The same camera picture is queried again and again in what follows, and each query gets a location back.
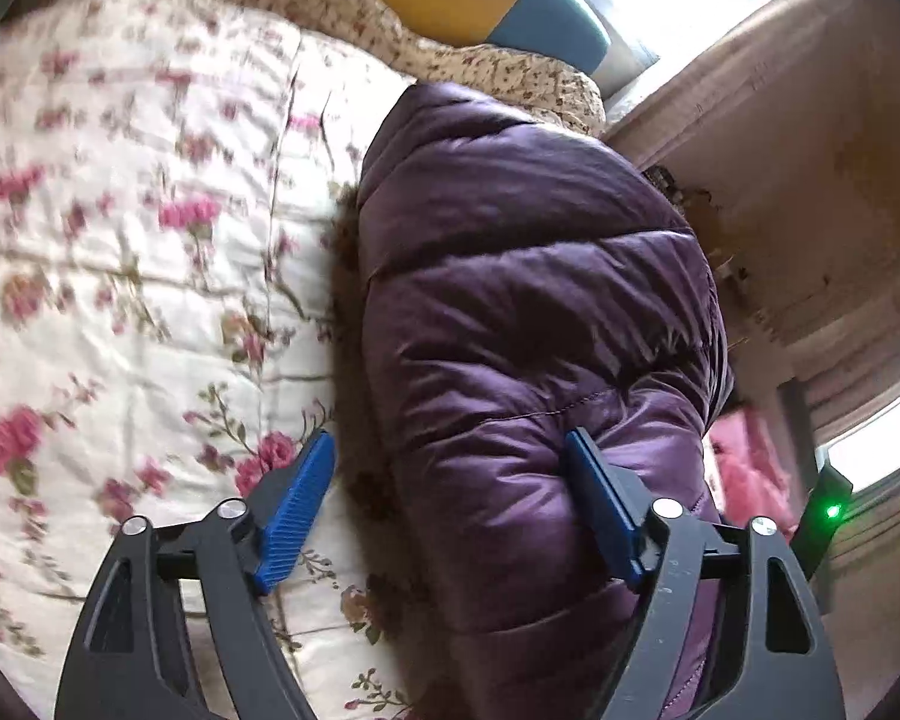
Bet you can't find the bright side window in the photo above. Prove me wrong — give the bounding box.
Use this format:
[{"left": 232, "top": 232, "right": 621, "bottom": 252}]
[{"left": 821, "top": 382, "right": 900, "bottom": 500}]

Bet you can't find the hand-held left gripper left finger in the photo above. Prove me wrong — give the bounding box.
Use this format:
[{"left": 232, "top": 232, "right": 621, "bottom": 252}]
[{"left": 54, "top": 429, "right": 338, "bottom": 720}]

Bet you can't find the pink cloth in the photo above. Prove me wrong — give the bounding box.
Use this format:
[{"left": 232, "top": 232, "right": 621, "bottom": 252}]
[{"left": 709, "top": 406, "right": 797, "bottom": 530}]

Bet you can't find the small-flowered beige pillow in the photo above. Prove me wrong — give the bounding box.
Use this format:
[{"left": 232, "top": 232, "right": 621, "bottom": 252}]
[{"left": 195, "top": 0, "right": 608, "bottom": 134}]

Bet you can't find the purple puffer jacket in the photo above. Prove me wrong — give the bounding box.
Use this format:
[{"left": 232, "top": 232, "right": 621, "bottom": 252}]
[{"left": 328, "top": 82, "right": 737, "bottom": 720}]

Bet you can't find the rose print quilt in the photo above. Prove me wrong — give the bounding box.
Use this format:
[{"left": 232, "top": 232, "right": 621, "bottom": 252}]
[{"left": 0, "top": 0, "right": 451, "bottom": 720}]

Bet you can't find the dark tangled object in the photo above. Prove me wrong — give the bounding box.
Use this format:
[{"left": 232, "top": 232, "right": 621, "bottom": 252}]
[{"left": 643, "top": 163, "right": 717, "bottom": 222}]

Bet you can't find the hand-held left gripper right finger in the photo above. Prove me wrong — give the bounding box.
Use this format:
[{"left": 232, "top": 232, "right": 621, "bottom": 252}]
[{"left": 562, "top": 427, "right": 848, "bottom": 720}]

